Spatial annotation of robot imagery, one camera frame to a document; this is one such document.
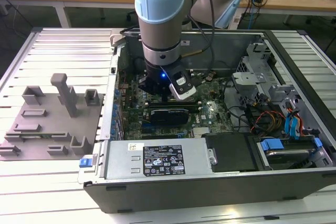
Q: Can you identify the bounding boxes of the grey parts rack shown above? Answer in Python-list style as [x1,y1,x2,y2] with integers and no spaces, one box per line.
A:
[0,73,106,162]

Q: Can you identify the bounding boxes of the blue network cable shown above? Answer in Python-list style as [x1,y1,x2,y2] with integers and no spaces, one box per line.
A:
[249,0,257,29]

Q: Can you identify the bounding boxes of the red yellow power wires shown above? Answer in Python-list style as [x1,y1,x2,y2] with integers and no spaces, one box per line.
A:
[246,102,288,134]

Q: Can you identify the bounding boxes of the black graphics card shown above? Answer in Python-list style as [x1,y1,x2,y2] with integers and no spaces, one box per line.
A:
[149,107,190,125]

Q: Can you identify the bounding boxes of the copper coloured cable end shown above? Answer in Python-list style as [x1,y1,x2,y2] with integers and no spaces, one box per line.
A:
[181,49,205,58]

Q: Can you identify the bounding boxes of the black plastic shroud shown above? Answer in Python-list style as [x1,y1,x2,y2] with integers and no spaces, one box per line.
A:
[204,132,260,174]

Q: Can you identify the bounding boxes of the hard disk in blue carrier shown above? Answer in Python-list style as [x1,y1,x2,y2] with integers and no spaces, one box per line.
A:
[258,136,324,170]

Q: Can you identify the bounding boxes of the grey metal drive cage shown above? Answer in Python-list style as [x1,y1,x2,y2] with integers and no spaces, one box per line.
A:
[230,41,302,109]

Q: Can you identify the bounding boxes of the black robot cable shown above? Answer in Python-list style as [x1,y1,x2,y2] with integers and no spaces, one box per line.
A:
[181,0,216,77]

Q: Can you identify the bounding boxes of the green motherboard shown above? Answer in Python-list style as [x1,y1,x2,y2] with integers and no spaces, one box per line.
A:
[117,71,234,141]

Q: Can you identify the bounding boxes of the grey power supply unit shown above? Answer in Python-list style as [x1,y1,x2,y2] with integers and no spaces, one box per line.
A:
[104,140,213,180]

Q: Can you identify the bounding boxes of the blue flat data wires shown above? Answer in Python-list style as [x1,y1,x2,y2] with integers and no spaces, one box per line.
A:
[283,105,304,141]

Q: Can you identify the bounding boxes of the black grey PC case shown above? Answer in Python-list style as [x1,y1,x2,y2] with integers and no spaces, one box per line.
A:
[78,27,336,214]

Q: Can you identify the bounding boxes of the black office chair base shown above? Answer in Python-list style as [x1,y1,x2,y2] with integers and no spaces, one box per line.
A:
[127,8,140,22]

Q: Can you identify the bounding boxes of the black RAM slot bank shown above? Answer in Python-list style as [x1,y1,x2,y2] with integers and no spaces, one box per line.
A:
[145,100,203,113]

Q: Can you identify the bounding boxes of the blue case latch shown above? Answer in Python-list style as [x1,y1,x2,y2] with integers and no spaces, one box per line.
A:
[79,157,93,168]

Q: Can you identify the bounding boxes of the silver chipset heatsink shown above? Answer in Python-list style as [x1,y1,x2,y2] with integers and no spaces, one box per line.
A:
[193,126,211,137]

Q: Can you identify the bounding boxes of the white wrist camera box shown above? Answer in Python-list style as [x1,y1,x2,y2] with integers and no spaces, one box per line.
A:
[165,65,197,101]

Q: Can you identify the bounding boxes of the green RAM stick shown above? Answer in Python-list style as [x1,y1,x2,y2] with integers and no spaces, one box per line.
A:
[20,134,66,139]

